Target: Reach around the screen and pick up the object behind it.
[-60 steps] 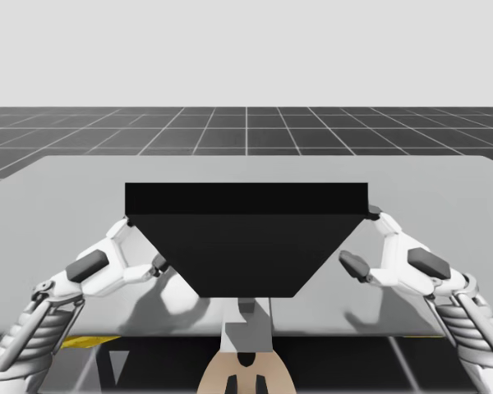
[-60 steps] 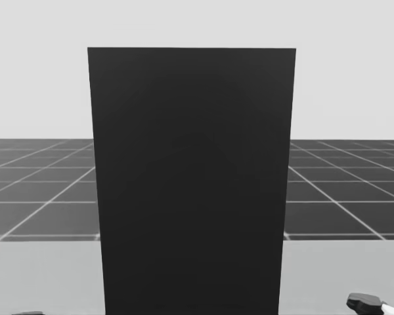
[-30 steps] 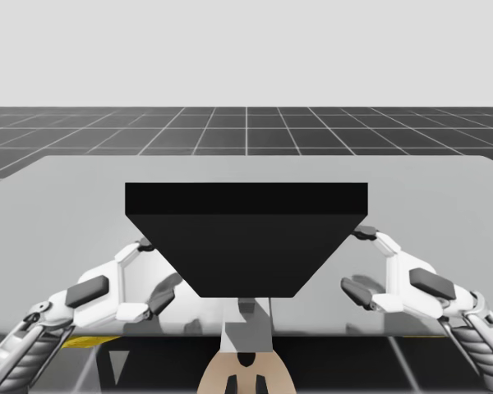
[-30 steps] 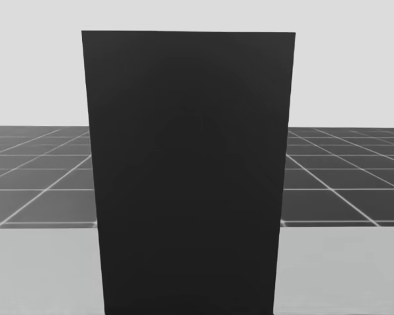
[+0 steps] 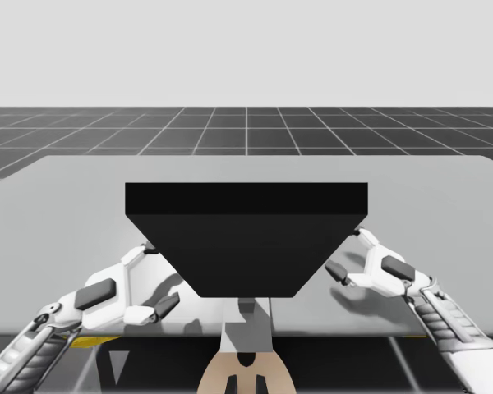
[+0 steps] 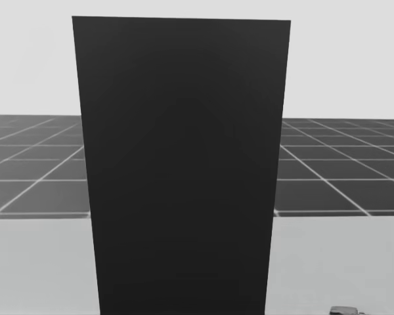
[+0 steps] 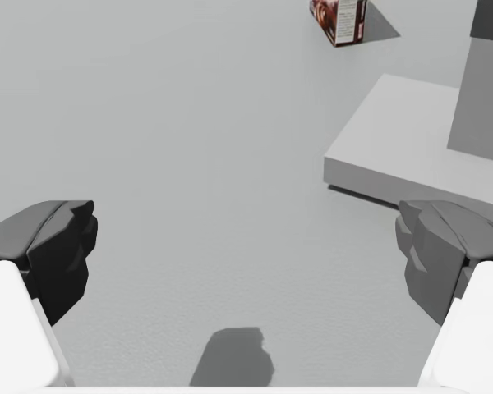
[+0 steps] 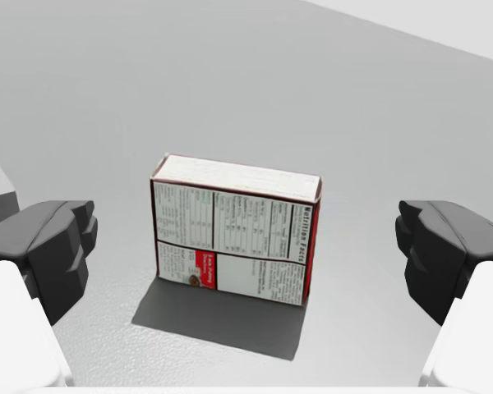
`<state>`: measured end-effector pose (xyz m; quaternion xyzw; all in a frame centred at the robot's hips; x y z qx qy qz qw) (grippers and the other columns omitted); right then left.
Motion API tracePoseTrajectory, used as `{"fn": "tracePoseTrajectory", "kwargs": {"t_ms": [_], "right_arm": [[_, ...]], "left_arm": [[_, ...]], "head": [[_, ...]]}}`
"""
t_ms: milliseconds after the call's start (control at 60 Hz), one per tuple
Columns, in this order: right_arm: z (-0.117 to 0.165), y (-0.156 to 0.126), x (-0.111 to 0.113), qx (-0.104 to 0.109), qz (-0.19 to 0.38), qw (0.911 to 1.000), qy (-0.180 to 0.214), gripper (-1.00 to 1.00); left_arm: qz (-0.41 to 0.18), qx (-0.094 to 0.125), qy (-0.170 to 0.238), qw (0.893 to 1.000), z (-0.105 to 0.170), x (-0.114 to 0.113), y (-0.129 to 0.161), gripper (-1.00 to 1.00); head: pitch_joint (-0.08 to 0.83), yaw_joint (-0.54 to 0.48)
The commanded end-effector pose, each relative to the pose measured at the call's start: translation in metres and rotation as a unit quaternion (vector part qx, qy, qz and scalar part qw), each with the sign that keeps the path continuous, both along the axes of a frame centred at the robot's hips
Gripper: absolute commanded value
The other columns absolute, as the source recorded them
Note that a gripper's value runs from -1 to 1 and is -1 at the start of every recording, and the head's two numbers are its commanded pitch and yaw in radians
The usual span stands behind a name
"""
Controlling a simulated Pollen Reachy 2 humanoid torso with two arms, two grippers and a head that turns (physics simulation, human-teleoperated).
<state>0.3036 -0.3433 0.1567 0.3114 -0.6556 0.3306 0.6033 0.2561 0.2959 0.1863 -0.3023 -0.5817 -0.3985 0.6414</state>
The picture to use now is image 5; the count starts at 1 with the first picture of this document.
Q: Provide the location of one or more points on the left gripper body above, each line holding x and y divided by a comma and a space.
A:
102, 295

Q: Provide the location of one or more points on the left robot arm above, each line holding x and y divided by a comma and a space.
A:
20, 357

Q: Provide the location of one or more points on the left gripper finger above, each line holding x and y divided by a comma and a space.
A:
160, 308
139, 256

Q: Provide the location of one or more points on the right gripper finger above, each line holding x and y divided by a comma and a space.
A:
367, 240
341, 273

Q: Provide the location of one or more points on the tan robot part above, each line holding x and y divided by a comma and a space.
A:
246, 375

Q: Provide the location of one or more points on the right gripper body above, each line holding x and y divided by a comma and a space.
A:
390, 275

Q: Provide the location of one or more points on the grey stand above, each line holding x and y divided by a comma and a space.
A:
248, 328

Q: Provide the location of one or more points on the black screen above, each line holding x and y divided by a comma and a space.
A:
246, 230

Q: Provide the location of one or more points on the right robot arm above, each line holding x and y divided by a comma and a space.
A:
460, 328

